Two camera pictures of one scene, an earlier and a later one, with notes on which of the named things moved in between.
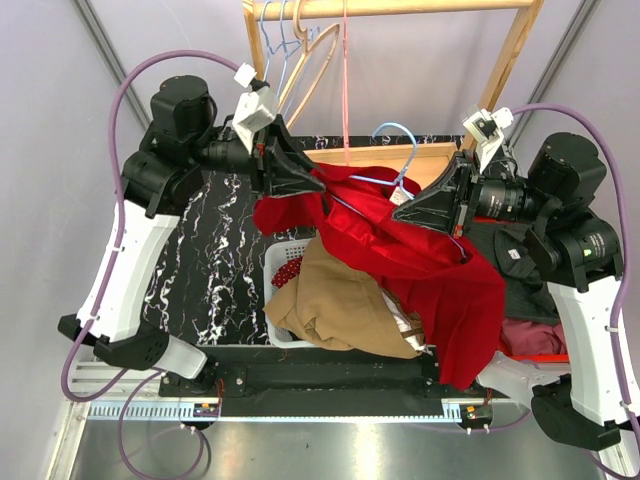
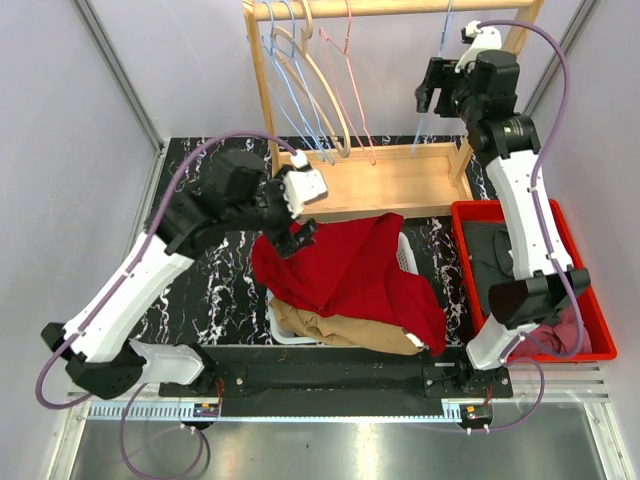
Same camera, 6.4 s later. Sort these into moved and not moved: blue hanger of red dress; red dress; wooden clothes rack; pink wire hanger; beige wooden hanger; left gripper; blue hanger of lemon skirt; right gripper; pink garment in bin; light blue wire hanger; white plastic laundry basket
Moved: blue hanger of red dress; white plastic laundry basket; pink wire hanger; red dress; light blue wire hanger; right gripper; left gripper; beige wooden hanger; blue hanger of lemon skirt
Not moved: pink garment in bin; wooden clothes rack
